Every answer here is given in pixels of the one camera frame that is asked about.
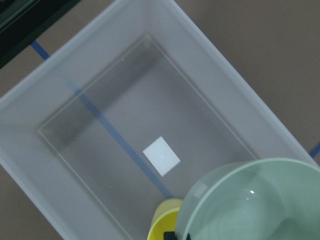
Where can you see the yellow cup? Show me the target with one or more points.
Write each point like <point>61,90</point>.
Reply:
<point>164,219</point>

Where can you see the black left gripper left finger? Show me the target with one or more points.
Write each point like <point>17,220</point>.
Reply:
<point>169,235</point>

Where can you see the clear plastic storage box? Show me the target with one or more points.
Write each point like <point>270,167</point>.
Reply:
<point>133,110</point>

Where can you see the mint green bowl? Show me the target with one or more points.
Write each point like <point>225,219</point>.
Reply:
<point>269,199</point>

